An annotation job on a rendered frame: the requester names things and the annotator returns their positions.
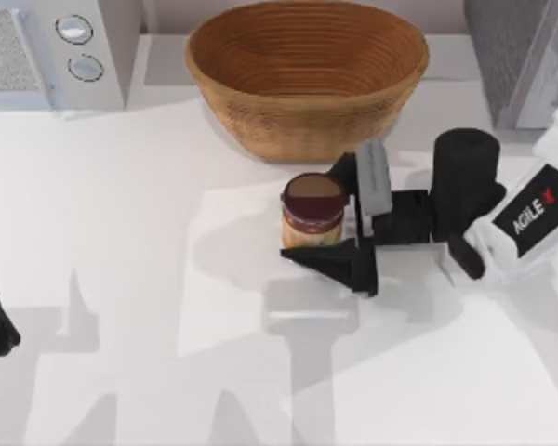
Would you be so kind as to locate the brown woven basket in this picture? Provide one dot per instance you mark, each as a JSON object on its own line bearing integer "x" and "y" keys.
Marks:
{"x": 307, "y": 93}

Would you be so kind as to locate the round silver microwave knob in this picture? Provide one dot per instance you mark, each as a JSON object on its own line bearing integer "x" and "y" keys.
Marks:
{"x": 86, "y": 67}
{"x": 74, "y": 29}

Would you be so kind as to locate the pale microwave oven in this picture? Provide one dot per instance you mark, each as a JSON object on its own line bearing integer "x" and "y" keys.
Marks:
{"x": 107, "y": 51}

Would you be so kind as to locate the brown and maroon can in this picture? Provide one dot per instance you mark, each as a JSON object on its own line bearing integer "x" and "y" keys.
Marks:
{"x": 312, "y": 218}

